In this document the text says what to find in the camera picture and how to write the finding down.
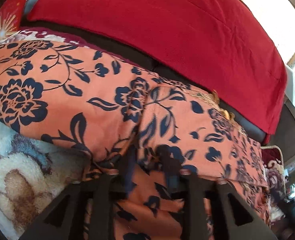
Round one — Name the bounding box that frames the orange navy floral garment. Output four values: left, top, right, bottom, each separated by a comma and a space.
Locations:
0, 40, 271, 239

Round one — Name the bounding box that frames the floral plush bed blanket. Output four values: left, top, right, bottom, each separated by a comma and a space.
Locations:
0, 28, 94, 239

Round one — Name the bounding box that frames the red blanket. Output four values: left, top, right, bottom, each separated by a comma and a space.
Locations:
27, 0, 287, 134

